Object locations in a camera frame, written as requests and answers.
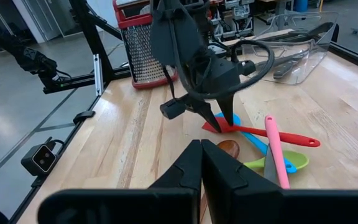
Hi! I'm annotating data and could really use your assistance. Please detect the small black depth camera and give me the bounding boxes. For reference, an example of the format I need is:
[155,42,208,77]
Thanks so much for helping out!
[20,138,65,177]

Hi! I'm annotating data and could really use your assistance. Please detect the black riveted-handle knife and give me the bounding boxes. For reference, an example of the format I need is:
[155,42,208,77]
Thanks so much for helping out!
[255,49,311,80]

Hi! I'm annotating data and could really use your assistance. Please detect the red silicone spatula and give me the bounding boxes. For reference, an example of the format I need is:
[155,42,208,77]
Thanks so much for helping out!
[201,116,321,149]

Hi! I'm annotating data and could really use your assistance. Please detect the pink silicone spoon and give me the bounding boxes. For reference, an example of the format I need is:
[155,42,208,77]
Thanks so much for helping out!
[264,114,291,190]

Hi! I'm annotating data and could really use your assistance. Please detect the long black knife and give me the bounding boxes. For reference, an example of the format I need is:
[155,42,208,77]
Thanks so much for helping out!
[289,21,336,40]

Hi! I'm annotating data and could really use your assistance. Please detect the blue silicone spoon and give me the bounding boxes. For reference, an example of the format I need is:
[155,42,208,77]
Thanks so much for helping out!
[213,111,298,174]

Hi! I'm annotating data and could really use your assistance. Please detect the black jointed machine arm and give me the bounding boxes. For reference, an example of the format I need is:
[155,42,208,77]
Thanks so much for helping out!
[0,12,74,94]

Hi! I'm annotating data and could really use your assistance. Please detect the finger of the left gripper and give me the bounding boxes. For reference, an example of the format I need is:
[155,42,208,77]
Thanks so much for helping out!
[216,93,236,126]
[197,101,223,134]

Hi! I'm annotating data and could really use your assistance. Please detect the cluttered equipment workbench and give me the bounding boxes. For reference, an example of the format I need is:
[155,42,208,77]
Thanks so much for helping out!
[206,0,291,43]

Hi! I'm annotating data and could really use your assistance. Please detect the red-framed metal box grater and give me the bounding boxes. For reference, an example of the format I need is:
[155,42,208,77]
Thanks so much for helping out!
[112,0,180,90]

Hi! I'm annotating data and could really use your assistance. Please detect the clear plastic bin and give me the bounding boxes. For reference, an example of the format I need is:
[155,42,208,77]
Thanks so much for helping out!
[242,11,339,85]

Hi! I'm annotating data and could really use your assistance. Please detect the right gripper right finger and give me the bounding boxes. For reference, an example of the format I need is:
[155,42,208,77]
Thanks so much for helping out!
[202,139,284,191]

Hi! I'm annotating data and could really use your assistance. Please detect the blue plastic barrel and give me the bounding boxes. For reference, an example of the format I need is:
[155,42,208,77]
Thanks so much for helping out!
[293,0,309,13]

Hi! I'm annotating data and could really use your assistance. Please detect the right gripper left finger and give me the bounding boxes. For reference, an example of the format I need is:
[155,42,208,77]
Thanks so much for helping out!
[149,139,203,190]

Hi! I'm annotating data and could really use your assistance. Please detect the green silicone spoon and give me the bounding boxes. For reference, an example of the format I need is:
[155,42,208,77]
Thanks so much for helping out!
[243,149,310,171]

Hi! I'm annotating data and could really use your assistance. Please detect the silver frame bracket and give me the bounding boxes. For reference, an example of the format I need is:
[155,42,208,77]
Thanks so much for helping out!
[93,53,103,96]

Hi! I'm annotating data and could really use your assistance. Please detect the black table clamp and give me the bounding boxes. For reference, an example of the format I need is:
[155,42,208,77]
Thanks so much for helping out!
[72,110,96,126]

